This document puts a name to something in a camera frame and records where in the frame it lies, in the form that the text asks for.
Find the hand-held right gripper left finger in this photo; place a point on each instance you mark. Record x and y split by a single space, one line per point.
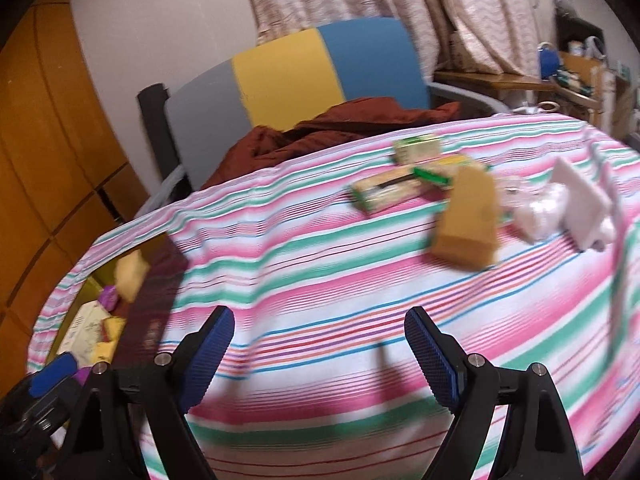
207 360

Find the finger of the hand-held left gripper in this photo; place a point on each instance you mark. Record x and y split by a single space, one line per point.
52 374

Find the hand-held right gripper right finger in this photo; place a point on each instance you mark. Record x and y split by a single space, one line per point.
432 360

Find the gold tin box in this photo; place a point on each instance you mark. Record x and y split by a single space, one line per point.
160 300

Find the small purple packet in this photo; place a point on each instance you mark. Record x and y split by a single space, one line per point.
107 297

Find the yellow round patterned packet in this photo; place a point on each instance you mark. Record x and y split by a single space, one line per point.
131 275

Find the long green-ended snack packet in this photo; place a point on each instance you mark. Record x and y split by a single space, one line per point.
385 190

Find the clear plastic bag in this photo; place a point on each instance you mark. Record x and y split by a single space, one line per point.
537 210

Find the white box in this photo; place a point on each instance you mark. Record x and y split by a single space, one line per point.
580 200

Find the striped tablecloth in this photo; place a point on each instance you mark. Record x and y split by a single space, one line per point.
325 260

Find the yellow green snack packet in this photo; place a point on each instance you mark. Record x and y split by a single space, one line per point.
455 166

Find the small green box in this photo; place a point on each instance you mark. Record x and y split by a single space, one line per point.
417 150

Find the wooden wardrobe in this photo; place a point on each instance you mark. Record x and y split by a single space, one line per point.
50 135

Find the black foam roll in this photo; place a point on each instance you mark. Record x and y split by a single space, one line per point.
152 125

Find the brown jacket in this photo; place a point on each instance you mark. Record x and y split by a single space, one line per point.
310 135

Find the wooden side table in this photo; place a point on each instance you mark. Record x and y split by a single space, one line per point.
480 80

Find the grey yellow blue chair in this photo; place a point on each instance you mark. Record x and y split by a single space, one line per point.
280 75

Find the blue mug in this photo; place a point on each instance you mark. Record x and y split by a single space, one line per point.
549 62

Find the cardboard box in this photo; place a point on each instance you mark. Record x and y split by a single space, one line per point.
585 67

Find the black shelf unit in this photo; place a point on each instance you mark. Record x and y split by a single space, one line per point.
575 27

